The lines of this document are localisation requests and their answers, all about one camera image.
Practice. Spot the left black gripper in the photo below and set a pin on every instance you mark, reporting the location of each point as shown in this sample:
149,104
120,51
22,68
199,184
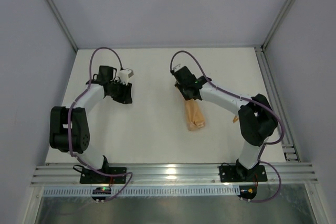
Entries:
122,94

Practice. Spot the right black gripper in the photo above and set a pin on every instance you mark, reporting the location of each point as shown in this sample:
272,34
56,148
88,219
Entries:
187,94

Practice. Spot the peach satin napkin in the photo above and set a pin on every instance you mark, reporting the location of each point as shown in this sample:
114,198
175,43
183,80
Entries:
193,115

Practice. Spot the orange plastic knife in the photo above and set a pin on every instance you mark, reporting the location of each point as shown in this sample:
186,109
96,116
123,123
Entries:
235,119

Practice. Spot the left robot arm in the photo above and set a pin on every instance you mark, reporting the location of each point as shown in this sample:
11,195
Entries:
69,127

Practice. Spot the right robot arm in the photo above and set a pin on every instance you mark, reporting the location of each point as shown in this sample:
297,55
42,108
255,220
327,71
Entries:
257,121

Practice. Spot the left controller board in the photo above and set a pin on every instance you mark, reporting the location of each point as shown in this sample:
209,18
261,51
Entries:
100,194

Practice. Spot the controller board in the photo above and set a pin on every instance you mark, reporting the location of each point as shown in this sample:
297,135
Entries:
247,193
100,194

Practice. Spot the right controller board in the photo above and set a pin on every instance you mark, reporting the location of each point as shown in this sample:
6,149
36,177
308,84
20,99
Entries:
247,193

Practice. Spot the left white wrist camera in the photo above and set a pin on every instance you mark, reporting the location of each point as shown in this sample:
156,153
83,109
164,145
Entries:
125,75

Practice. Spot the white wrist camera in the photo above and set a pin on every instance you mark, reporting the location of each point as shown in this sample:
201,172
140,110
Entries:
125,75
176,68

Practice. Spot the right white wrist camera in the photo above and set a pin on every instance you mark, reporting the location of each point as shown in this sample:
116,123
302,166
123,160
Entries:
176,68

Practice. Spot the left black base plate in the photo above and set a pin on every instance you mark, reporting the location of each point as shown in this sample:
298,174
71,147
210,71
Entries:
90,177

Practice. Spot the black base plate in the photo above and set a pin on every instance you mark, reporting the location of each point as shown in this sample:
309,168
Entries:
233,173
90,177

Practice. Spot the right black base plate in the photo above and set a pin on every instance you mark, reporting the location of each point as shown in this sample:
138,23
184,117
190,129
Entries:
233,173

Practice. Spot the left aluminium corner post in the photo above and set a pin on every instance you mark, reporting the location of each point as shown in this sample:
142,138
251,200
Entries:
61,23

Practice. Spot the aluminium corner post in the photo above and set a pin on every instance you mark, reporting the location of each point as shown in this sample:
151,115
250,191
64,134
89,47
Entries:
61,23
285,9

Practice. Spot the slotted grey cable duct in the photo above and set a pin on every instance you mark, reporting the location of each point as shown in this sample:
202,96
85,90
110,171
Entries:
146,191

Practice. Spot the aluminium front rail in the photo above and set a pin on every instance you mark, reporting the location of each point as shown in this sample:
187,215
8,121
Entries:
168,174

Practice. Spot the right aluminium side rail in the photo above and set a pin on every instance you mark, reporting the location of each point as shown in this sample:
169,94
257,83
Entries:
288,143

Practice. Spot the right aluminium corner post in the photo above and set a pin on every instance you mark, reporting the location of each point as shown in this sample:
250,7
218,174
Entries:
285,9

